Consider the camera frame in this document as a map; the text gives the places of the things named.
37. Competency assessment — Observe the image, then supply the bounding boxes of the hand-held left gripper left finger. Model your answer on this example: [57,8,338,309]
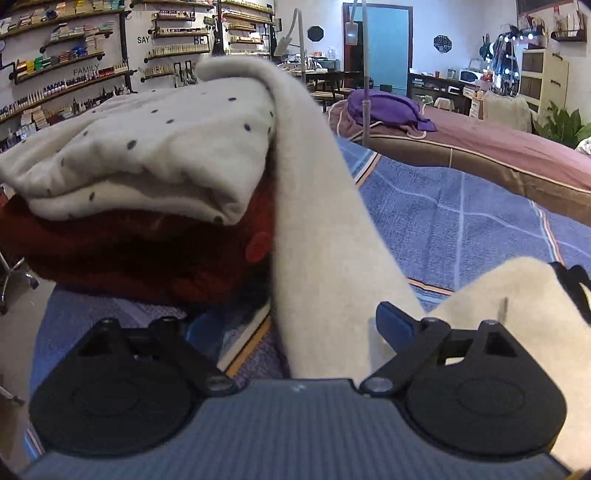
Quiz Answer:
[76,316,238,398]

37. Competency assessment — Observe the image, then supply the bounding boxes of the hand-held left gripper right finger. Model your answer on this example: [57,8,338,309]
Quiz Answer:
[359,301,520,398]

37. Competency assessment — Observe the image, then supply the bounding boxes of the cream and black sweater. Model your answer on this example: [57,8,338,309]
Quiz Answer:
[196,55,591,469]

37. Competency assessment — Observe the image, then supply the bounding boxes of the clothes rack with lights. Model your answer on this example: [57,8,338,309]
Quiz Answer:
[480,25,523,89]

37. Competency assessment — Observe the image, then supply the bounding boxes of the red knit folded garment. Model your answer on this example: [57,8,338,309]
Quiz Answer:
[0,178,278,308]

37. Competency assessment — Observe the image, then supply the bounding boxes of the blue checked bedsheet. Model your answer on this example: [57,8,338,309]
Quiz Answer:
[28,136,591,457]

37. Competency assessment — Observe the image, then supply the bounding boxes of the metal stool base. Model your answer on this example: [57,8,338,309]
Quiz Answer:
[0,254,41,315]

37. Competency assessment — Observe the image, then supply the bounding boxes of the mauve covered bed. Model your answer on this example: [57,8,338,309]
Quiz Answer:
[325,99,591,222]

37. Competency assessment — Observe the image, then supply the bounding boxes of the cream polka dot folded garment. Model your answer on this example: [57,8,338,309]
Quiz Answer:
[0,76,278,227]

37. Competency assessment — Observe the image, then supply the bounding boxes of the purple cloth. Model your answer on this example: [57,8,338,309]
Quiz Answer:
[346,89,437,134]

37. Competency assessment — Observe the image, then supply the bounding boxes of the dark side counter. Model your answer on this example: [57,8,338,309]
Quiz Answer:
[409,73,468,103]

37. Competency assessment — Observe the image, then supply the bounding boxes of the cream cushion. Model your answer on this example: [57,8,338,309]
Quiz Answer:
[482,91,536,134]

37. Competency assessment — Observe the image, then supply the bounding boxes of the green potted plant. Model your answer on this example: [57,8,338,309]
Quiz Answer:
[536,104,591,148]

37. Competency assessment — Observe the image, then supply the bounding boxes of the teal door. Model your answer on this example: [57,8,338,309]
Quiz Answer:
[342,4,413,95]

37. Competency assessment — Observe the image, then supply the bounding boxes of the cream drawer cabinet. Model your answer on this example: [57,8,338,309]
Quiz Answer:
[519,48,571,121]

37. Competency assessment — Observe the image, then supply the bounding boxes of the white standing lamp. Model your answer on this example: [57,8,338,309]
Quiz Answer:
[345,0,376,148]

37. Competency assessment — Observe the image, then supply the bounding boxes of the white gooseneck lamp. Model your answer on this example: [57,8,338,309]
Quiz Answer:
[274,9,308,85]

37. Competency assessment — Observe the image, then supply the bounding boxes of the long wall shelves with bottles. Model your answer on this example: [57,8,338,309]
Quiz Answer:
[0,0,134,153]

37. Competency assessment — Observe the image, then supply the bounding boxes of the small wall shelf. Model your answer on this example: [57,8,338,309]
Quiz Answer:
[551,9,588,43]

